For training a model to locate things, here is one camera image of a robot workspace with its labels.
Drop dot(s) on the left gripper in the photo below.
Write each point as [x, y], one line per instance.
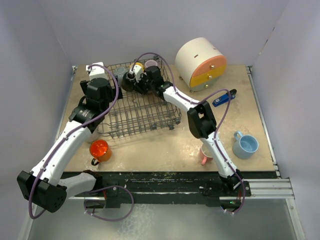
[112, 94]

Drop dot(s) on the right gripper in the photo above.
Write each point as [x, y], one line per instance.
[138, 87]

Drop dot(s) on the white mug black handle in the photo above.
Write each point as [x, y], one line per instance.
[128, 82]

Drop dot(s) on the yellow mug black handle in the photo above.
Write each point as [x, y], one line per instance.
[135, 66]

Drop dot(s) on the purple mug black handle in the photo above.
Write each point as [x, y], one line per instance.
[150, 63]

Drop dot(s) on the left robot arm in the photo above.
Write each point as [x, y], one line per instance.
[43, 185]

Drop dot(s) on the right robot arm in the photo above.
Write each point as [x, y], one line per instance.
[201, 121]

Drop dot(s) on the orange mug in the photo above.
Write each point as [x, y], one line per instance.
[100, 152]

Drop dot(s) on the white round drawer cabinet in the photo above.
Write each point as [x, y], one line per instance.
[200, 64]

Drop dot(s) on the pink mug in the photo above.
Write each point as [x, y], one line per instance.
[205, 155]

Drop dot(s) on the light blue mug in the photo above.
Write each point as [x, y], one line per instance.
[245, 145]

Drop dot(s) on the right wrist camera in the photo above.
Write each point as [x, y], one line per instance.
[135, 75]

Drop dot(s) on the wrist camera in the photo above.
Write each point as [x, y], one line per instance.
[95, 72]
[135, 75]

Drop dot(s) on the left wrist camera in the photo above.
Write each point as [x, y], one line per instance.
[95, 72]

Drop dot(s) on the grey wire dish rack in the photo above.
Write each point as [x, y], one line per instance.
[134, 113]

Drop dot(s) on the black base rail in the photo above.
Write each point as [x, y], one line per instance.
[168, 188]

